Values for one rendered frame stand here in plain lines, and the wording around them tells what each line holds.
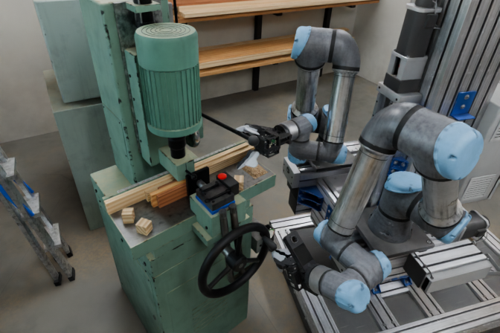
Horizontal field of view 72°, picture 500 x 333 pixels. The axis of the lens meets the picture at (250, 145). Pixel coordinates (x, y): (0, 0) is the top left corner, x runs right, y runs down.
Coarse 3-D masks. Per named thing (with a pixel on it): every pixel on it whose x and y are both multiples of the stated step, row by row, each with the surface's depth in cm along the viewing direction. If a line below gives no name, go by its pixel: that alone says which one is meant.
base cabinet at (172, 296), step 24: (120, 240) 141; (120, 264) 164; (192, 264) 127; (216, 264) 137; (144, 288) 134; (168, 288) 124; (192, 288) 134; (216, 288) 145; (240, 288) 160; (144, 312) 154; (168, 312) 131; (192, 312) 142; (216, 312) 155; (240, 312) 172
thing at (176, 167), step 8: (160, 152) 124; (168, 152) 122; (160, 160) 127; (168, 160) 120; (176, 160) 119; (184, 160) 119; (192, 160) 119; (168, 168) 123; (176, 168) 117; (184, 168) 118; (192, 168) 121; (176, 176) 119; (184, 176) 120
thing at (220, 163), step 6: (240, 150) 142; (246, 150) 142; (228, 156) 138; (234, 156) 139; (240, 156) 141; (216, 162) 134; (222, 162) 136; (228, 162) 138; (234, 162) 141; (198, 168) 131; (210, 168) 133; (216, 168) 135; (222, 168) 138; (210, 174) 134; (156, 186) 121; (144, 192) 119; (150, 192) 119
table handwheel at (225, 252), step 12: (240, 228) 104; (252, 228) 107; (264, 228) 112; (228, 240) 102; (240, 240) 106; (216, 252) 100; (228, 252) 112; (240, 252) 112; (264, 252) 119; (204, 264) 101; (228, 264) 110; (240, 264) 110; (252, 264) 121; (204, 276) 101; (204, 288) 104; (228, 288) 116
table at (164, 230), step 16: (272, 176) 135; (240, 192) 126; (256, 192) 133; (144, 208) 118; (160, 208) 118; (176, 208) 118; (112, 224) 114; (128, 224) 111; (160, 224) 112; (176, 224) 112; (192, 224) 116; (240, 224) 118; (128, 240) 106; (144, 240) 106; (160, 240) 110; (208, 240) 111
